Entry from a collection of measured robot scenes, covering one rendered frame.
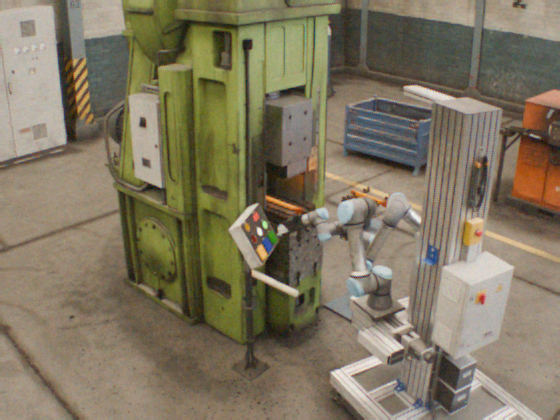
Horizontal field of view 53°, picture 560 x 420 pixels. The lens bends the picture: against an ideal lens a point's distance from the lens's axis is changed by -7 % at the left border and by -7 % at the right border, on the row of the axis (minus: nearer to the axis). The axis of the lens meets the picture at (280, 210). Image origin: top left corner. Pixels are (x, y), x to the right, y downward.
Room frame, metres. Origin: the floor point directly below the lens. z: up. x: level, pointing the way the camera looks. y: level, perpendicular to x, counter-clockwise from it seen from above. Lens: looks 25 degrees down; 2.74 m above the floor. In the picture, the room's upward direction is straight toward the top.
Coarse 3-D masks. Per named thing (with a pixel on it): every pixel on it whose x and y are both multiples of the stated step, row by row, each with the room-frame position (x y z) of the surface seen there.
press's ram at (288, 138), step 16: (288, 96) 3.93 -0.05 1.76; (272, 112) 3.71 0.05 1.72; (288, 112) 3.69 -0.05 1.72; (304, 112) 3.81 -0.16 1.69; (272, 128) 3.71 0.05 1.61; (288, 128) 3.69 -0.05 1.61; (304, 128) 3.81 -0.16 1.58; (272, 144) 3.71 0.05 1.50; (288, 144) 3.69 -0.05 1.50; (304, 144) 3.81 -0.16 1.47; (272, 160) 3.71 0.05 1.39; (288, 160) 3.69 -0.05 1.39
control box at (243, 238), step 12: (240, 216) 3.32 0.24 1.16; (252, 216) 3.29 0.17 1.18; (264, 216) 3.41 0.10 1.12; (240, 228) 3.12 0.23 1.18; (252, 228) 3.22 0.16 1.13; (264, 228) 3.33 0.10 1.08; (240, 240) 3.12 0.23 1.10; (252, 240) 3.14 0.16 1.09; (252, 252) 3.10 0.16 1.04; (252, 264) 3.10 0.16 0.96
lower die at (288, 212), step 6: (276, 198) 3.99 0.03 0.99; (270, 204) 3.89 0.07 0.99; (276, 204) 3.88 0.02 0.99; (294, 204) 3.89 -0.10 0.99; (270, 210) 3.81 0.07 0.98; (276, 210) 3.81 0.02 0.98; (282, 210) 3.79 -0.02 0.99; (288, 210) 3.79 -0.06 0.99; (294, 210) 3.77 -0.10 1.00; (270, 216) 3.78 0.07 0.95; (276, 216) 3.75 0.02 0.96; (282, 216) 3.72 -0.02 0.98; (288, 216) 3.72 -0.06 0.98; (282, 222) 3.71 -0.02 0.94
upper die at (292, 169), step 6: (294, 162) 3.74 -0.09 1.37; (300, 162) 3.78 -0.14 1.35; (306, 162) 3.83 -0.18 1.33; (270, 168) 3.79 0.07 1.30; (276, 168) 3.75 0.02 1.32; (282, 168) 3.71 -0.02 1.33; (288, 168) 3.69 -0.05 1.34; (294, 168) 3.74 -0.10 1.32; (300, 168) 3.78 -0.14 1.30; (276, 174) 3.75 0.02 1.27; (282, 174) 3.71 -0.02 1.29; (288, 174) 3.69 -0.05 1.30; (294, 174) 3.74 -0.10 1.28
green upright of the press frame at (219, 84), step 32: (192, 32) 3.84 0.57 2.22; (224, 32) 3.69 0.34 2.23; (256, 32) 3.68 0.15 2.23; (192, 64) 3.85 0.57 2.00; (224, 64) 3.66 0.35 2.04; (256, 64) 3.68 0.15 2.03; (224, 96) 3.72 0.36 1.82; (256, 96) 3.68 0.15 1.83; (224, 128) 3.72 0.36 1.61; (256, 128) 3.67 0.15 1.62; (224, 160) 3.72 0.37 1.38; (224, 192) 3.72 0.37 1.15; (256, 192) 3.67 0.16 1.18; (224, 224) 3.73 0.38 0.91; (224, 256) 3.73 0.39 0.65; (224, 288) 3.75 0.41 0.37; (256, 288) 3.66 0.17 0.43; (224, 320) 3.68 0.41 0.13; (256, 320) 3.65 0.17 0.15
